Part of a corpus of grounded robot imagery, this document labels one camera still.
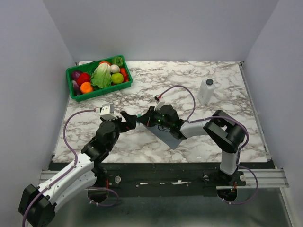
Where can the orange fruit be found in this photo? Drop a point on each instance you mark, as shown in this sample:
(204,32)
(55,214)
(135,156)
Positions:
(86,87)

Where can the purple eggplant slice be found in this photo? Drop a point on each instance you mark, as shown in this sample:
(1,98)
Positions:
(76,88)

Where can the orange carrot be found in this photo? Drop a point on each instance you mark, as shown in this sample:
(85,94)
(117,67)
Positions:
(125,74)

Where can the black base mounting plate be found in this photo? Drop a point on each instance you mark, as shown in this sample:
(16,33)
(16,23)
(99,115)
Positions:
(166,179)

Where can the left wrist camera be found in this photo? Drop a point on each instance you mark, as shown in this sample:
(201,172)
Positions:
(107,112)

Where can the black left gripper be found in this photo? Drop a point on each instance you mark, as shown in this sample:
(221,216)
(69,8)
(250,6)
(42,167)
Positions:
(130,124)

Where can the white mushroom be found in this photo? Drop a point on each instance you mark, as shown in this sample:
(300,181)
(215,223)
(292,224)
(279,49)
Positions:
(114,68)

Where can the white plastic bottle black cap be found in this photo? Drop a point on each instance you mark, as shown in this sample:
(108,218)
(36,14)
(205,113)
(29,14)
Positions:
(206,91)

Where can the red tomato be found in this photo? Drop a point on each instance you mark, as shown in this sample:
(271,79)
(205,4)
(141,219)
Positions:
(84,77)

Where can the green lettuce leaf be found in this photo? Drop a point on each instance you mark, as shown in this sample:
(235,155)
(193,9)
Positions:
(101,77)

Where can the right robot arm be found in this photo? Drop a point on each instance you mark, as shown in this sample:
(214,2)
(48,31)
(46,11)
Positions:
(227,133)

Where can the purple onion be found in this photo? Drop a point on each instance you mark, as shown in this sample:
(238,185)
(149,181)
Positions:
(76,74)

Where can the green bell pepper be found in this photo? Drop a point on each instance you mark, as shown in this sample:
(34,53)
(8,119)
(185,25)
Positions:
(118,61)

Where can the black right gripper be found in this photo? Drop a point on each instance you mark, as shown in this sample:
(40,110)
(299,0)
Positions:
(145,118)

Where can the green plastic vegetable bin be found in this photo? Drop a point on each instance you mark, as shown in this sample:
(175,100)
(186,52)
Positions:
(90,68)

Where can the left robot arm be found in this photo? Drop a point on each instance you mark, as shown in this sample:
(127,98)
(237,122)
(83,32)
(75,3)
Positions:
(39,204)

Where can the aluminium frame rail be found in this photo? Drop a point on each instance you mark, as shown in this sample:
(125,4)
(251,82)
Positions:
(264,201)

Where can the green apple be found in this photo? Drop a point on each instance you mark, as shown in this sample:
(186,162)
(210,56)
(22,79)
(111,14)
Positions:
(117,78)

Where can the grey envelope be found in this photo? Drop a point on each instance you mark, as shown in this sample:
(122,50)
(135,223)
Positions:
(165,136)

